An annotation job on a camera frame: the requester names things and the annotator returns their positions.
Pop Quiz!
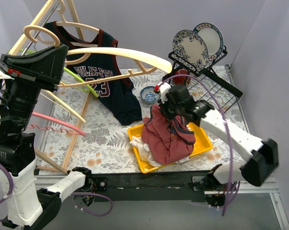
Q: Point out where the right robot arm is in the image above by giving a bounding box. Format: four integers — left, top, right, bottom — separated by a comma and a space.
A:
154, 82, 279, 191

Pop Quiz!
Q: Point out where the cream hanger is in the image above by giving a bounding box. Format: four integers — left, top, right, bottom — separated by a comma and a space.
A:
23, 24, 173, 88
40, 90, 86, 123
44, 0, 103, 50

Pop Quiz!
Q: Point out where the black wire dish rack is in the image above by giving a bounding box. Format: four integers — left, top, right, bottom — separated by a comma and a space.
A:
162, 48, 243, 112

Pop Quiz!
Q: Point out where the navy tank top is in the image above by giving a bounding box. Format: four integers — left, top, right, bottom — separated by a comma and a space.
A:
43, 21, 143, 126

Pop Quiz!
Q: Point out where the green rimmed white plate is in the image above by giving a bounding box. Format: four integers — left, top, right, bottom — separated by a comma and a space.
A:
193, 22, 224, 61

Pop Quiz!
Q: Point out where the wooden clothes rack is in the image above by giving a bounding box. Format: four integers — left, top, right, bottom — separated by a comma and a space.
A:
8, 0, 92, 173

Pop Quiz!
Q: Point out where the cream hanger front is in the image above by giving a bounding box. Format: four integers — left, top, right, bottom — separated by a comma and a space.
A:
40, 90, 86, 123

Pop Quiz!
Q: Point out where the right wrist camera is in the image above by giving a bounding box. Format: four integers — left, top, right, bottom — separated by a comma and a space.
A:
154, 82, 171, 103

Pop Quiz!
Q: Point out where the blue white small bowl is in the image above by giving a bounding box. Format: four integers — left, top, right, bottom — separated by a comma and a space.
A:
140, 86, 161, 104

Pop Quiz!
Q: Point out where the green hanger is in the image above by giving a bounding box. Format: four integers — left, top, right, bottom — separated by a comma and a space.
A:
26, 50, 99, 98

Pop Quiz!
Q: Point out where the yellow plastic tray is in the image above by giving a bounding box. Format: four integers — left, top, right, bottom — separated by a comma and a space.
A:
127, 123, 213, 174

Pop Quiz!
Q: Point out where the pink hanger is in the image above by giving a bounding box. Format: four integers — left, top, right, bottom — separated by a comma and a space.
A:
26, 111, 87, 137

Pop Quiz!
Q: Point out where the white tank top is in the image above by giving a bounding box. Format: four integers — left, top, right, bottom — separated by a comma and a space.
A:
130, 134, 194, 167

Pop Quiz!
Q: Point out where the floral blue plate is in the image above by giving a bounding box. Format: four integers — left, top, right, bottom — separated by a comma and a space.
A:
173, 30, 208, 72

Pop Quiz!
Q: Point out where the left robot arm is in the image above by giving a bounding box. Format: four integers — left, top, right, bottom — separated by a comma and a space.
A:
0, 44, 93, 230

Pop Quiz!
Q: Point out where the red tank top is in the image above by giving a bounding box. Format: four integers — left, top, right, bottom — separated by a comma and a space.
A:
141, 104, 196, 165

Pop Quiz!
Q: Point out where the red mug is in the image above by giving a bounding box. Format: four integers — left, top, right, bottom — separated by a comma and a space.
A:
172, 69, 191, 85

